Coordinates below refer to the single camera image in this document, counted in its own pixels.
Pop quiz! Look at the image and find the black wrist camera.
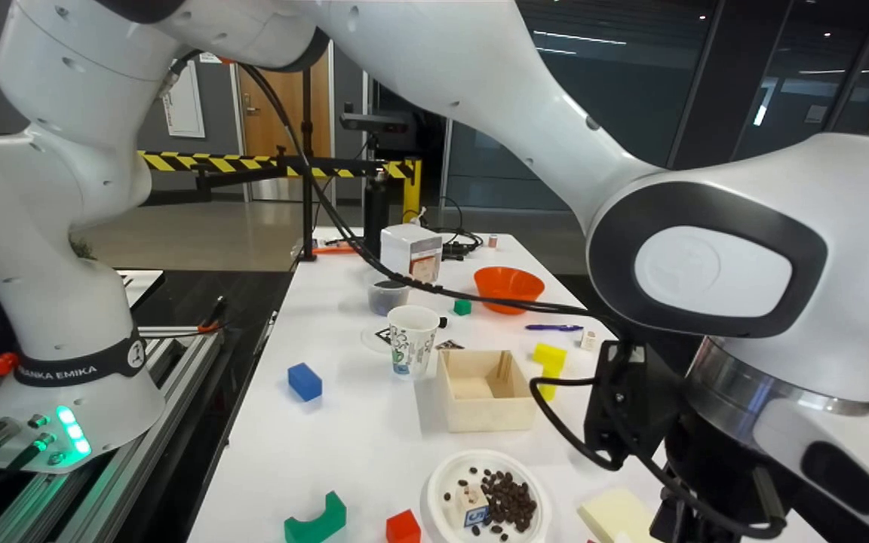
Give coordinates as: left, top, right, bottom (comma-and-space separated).
582, 339, 686, 472

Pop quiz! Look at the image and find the wooden door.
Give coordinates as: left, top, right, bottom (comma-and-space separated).
231, 58, 336, 202

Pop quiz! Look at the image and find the clear plastic container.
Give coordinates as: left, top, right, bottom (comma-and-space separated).
364, 277, 414, 317

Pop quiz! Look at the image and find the yellow black striped barrier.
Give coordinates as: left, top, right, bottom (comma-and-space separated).
135, 147, 421, 187

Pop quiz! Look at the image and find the yellow cylinder block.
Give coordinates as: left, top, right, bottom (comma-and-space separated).
536, 362, 563, 405

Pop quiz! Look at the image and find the red black screwdriver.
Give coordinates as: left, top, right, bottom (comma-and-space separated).
192, 292, 228, 339

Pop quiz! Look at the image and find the white paper wall sign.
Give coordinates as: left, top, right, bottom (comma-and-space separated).
161, 58, 212, 141

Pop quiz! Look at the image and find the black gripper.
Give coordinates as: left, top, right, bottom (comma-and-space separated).
648, 405, 791, 543

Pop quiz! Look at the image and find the orange handled tool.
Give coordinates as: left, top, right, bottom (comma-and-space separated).
314, 239, 368, 260

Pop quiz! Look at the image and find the green arch block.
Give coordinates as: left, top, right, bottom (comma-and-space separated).
281, 490, 351, 543

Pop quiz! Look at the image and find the paper plate with coffee beans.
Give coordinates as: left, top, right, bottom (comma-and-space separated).
421, 446, 556, 543

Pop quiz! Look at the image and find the blue rectangular block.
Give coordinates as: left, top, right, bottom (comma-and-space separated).
284, 362, 326, 405

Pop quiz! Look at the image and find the white cardboard box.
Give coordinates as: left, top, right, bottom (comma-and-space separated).
377, 222, 445, 289

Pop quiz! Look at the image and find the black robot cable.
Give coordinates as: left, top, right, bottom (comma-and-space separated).
235, 59, 791, 540

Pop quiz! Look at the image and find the pale yellow sponge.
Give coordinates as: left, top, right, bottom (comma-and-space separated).
575, 486, 656, 543

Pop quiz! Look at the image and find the blue pen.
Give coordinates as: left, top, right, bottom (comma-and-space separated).
521, 320, 585, 334

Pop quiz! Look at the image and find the black cable bundle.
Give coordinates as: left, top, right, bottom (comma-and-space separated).
441, 230, 483, 260

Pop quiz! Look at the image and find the black camera tripod pole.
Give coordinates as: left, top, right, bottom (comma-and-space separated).
290, 68, 326, 267

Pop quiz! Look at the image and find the red block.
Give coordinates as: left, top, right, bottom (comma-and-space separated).
382, 507, 426, 543

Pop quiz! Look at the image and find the open wooden box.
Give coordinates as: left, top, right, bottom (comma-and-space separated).
438, 346, 540, 438

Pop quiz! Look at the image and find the aluminium mounting rail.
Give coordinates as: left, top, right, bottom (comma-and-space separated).
0, 327, 225, 543

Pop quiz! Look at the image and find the orange plastic bowl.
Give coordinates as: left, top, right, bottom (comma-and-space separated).
471, 263, 549, 317

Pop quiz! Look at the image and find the black cylinder bottle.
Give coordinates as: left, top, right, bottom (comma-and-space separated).
361, 162, 393, 263

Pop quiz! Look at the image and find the yellow rectangular block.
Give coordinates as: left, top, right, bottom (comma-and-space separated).
527, 340, 570, 368

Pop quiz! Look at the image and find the patterned paper cup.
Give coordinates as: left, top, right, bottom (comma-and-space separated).
382, 304, 442, 383

